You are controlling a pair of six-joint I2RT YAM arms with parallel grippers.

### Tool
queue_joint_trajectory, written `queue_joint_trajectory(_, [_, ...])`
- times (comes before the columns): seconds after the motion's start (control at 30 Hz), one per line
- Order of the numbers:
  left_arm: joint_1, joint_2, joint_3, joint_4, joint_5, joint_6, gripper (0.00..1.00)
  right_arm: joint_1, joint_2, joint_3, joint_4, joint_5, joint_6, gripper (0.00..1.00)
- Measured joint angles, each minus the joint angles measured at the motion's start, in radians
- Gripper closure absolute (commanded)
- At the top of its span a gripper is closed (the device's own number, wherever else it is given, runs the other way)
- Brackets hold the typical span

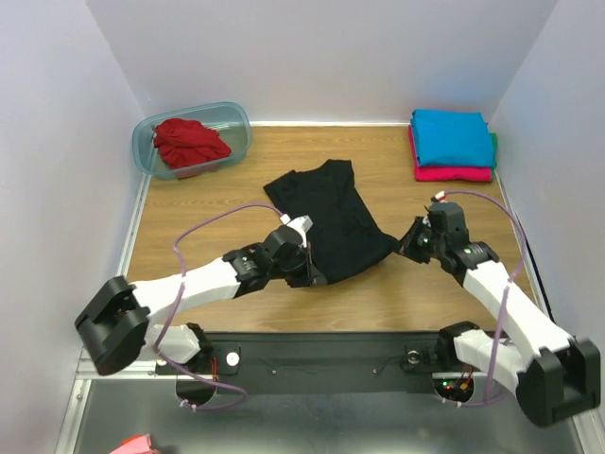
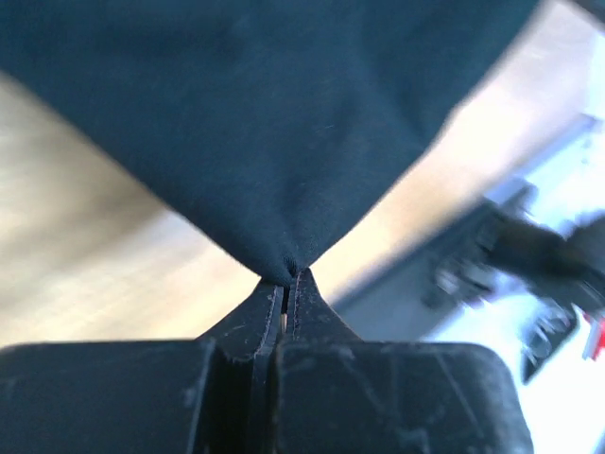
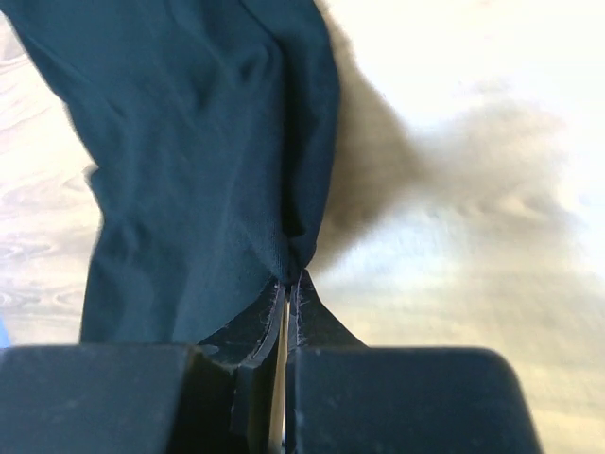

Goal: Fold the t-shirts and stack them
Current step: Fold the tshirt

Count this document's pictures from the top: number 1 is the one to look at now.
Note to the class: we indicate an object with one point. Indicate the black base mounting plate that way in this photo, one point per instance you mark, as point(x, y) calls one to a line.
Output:
point(329, 362)

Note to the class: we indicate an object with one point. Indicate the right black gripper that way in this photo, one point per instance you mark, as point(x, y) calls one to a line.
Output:
point(415, 241)

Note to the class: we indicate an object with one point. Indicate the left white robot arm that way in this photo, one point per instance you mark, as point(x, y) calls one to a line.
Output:
point(127, 321)

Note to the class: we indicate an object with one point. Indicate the red t shirt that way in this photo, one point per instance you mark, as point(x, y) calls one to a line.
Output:
point(183, 143)

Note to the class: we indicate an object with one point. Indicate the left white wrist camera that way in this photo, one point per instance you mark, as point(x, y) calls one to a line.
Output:
point(301, 224)

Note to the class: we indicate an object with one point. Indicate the folded green t shirt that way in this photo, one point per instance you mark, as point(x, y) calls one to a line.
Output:
point(494, 140)

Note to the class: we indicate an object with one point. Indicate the folded pink t shirt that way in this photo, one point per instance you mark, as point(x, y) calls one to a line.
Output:
point(447, 173)

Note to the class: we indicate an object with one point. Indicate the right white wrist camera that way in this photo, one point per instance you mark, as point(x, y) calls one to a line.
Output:
point(439, 198)

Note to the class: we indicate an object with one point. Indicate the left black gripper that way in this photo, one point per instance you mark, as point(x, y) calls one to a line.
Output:
point(310, 274)

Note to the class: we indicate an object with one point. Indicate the black t shirt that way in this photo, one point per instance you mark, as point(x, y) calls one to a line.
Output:
point(345, 239)

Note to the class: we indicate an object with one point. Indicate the pink cloth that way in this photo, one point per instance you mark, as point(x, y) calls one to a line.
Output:
point(140, 444)

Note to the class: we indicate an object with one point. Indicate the clear blue plastic bin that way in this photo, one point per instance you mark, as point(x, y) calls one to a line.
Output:
point(228, 118)

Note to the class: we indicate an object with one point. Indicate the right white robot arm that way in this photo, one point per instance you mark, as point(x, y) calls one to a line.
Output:
point(552, 375)

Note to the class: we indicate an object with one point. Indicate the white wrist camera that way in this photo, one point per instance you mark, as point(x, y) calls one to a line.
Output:
point(439, 198)
point(301, 224)

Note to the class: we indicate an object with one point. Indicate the folded blue t shirt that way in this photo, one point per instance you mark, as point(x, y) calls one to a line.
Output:
point(448, 138)

